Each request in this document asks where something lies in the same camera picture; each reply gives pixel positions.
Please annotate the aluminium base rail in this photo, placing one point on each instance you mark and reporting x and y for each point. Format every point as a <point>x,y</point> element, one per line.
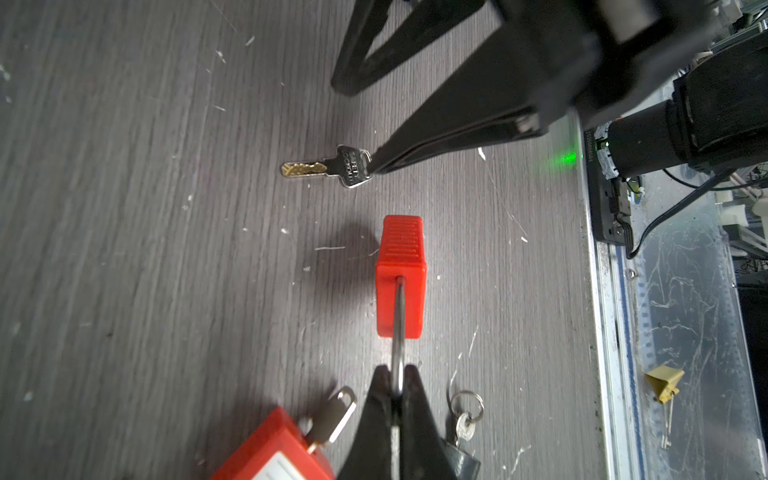
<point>621,395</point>

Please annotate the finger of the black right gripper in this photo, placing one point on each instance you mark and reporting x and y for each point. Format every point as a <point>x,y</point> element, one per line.
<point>358,66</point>

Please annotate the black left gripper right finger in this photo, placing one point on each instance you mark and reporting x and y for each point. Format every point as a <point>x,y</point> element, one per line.
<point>422,454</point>

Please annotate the red padlock long shackle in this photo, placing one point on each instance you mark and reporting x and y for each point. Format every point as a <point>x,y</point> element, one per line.
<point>400,281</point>

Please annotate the small black padlock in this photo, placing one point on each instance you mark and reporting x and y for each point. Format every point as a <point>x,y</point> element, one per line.
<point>463,464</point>

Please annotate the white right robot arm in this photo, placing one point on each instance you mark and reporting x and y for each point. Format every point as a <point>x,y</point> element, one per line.
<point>717,116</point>

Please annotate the silver brass key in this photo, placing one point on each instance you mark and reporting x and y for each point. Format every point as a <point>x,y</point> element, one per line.
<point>350,165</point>

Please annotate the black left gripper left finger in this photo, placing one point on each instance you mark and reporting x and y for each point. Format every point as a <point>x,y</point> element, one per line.
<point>370,456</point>

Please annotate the yellow tape piece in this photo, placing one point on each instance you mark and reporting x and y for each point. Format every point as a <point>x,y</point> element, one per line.
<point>663,380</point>

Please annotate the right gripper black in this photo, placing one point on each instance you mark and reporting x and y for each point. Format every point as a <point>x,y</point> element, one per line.
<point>597,58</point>

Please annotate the red padlock with key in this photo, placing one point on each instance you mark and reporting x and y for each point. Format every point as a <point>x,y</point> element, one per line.
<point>278,449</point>

